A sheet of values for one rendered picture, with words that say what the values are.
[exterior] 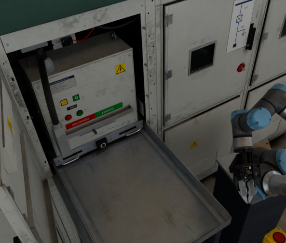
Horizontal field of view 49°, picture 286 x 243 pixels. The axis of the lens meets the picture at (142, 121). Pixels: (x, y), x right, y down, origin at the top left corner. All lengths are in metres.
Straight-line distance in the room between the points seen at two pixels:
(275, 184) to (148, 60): 0.80
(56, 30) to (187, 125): 1.07
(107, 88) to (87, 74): 0.15
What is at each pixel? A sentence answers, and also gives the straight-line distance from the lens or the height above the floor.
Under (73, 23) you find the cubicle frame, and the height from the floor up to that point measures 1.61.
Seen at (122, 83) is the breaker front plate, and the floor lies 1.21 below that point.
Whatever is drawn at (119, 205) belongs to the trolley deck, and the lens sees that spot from 1.56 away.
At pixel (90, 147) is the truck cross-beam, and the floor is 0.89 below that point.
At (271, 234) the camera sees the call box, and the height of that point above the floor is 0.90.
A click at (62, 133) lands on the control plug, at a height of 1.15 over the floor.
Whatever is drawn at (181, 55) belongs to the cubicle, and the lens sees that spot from 1.66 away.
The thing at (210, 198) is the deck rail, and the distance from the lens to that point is 1.55.
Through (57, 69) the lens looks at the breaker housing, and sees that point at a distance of 1.47.
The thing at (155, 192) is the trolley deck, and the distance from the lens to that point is 1.59.
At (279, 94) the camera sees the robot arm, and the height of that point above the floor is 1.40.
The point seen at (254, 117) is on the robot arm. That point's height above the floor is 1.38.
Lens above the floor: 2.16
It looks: 43 degrees down
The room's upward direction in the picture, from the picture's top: 4 degrees counter-clockwise
